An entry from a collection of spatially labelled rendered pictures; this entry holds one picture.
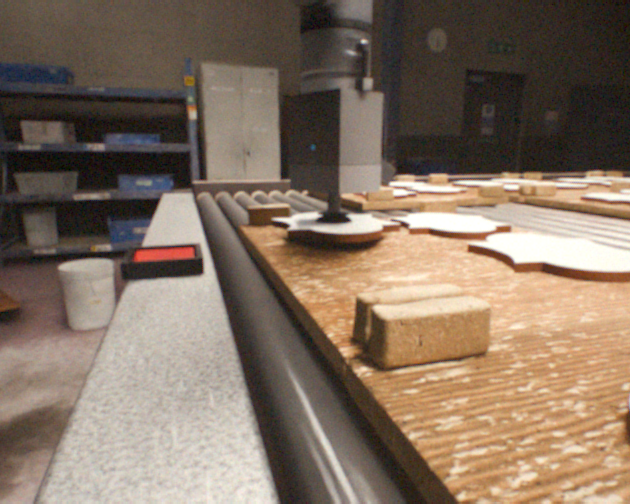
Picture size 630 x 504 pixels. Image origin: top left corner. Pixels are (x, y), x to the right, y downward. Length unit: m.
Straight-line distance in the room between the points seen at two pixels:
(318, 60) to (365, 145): 0.10
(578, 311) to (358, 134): 0.26
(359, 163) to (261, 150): 4.39
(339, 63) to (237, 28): 5.07
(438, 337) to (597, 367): 0.08
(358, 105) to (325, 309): 0.25
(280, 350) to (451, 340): 0.10
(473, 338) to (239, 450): 0.12
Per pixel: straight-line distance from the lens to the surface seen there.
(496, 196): 1.04
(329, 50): 0.47
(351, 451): 0.19
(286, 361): 0.25
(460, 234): 0.52
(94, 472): 0.20
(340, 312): 0.27
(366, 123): 0.47
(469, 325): 0.22
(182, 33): 5.43
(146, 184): 4.69
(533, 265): 0.40
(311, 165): 0.47
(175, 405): 0.23
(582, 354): 0.26
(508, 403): 0.20
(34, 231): 4.92
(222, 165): 4.77
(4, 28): 5.56
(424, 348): 0.21
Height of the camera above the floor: 1.03
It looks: 13 degrees down
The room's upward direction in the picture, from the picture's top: straight up
